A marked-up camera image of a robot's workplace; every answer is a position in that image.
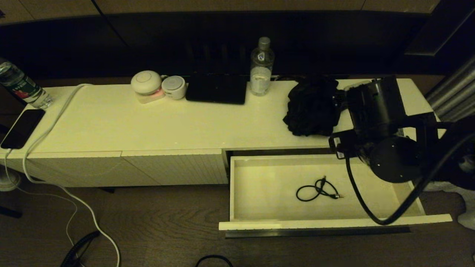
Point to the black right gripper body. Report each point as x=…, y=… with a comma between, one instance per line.
x=347, y=144

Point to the black umbrella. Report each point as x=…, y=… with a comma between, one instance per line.
x=311, y=107

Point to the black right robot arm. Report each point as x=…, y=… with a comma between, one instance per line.
x=386, y=111

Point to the white low cabinet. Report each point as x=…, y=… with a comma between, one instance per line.
x=148, y=121

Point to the clear bottle with grey cap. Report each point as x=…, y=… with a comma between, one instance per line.
x=261, y=77

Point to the grey curtain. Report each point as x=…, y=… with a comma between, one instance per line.
x=456, y=92

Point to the black flat rectangular device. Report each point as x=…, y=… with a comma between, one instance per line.
x=217, y=90

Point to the small white round speaker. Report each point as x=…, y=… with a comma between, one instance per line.
x=174, y=88

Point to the white base with pink light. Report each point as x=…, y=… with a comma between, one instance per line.
x=151, y=98

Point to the large white dome device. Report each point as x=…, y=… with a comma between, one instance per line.
x=146, y=81

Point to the black smartphone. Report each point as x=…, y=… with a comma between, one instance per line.
x=23, y=127

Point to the clear bottle with green label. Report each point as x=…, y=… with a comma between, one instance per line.
x=22, y=87

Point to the white round floor object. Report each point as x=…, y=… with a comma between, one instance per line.
x=5, y=183

